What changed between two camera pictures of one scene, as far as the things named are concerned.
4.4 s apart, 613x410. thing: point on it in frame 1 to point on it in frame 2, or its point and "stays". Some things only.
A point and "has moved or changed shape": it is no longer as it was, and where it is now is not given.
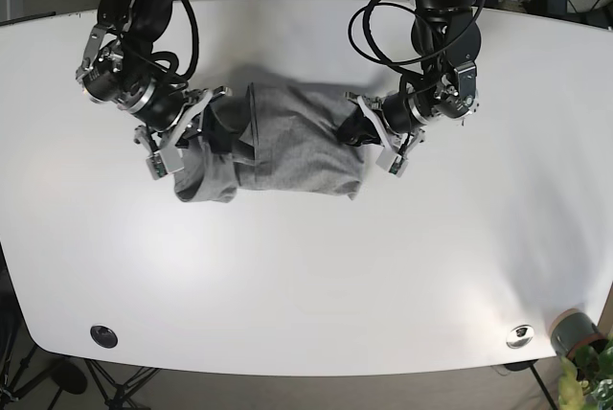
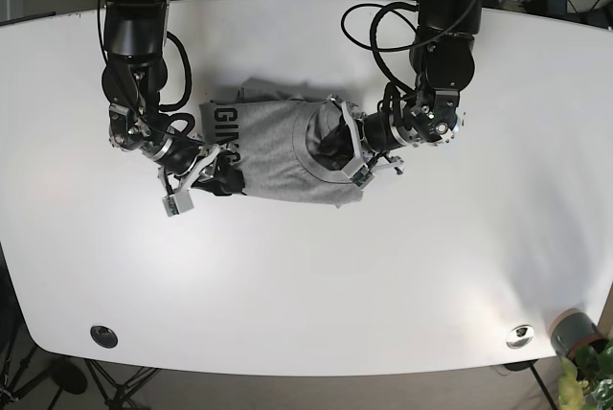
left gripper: (159, 106) to (154, 135)
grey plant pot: (572, 330) stays
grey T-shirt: (273, 137) has moved or changed shape
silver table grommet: (520, 336) stays
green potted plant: (586, 379) stays
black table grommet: (103, 336) stays
